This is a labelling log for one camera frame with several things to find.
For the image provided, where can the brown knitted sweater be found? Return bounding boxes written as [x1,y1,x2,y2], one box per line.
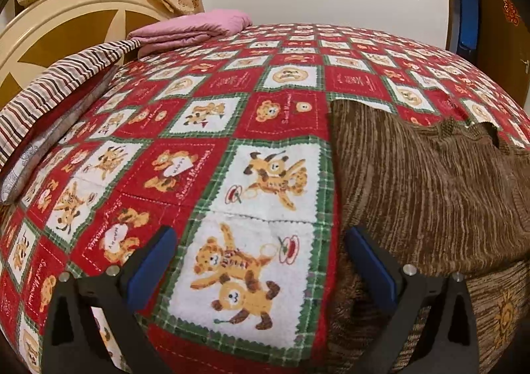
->
[327,100,530,374]

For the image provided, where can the brown wooden door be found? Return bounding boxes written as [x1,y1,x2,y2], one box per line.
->
[476,0,530,102]

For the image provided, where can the striped pillow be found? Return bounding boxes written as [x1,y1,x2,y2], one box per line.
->
[0,38,143,168]

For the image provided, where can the red bear-print blanket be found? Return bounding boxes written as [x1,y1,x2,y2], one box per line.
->
[0,22,530,374]

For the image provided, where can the grey patterned pillow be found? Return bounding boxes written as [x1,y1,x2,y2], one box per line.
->
[0,109,83,205]

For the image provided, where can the pink folded blanket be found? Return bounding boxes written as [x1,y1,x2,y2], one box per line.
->
[128,9,253,58]

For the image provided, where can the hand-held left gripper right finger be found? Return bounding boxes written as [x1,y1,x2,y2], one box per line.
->
[345,226,481,374]

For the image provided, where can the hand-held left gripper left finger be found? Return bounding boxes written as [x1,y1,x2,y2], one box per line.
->
[45,226,179,374]

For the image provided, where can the cream wooden headboard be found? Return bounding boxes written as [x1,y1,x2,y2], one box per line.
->
[0,0,170,110]

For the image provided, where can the red paper door decoration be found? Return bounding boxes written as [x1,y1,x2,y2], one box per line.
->
[502,0,522,25]

